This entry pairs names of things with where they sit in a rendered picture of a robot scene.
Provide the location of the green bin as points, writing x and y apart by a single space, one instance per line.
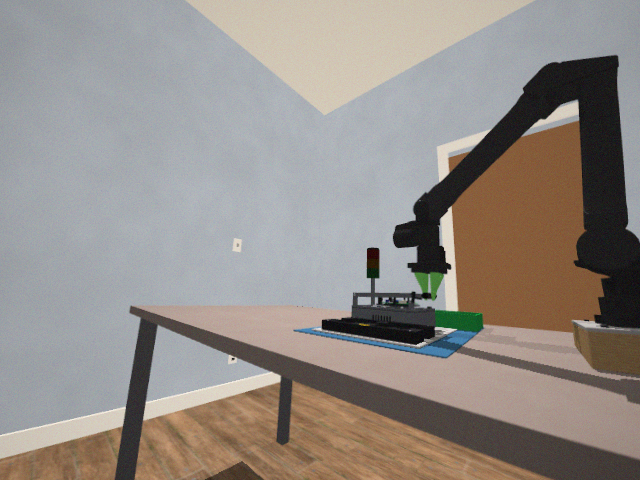
459 320

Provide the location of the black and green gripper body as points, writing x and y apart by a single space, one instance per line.
429 260

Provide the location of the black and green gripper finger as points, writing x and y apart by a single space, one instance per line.
422 282
435 280

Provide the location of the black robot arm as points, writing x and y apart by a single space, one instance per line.
607 246

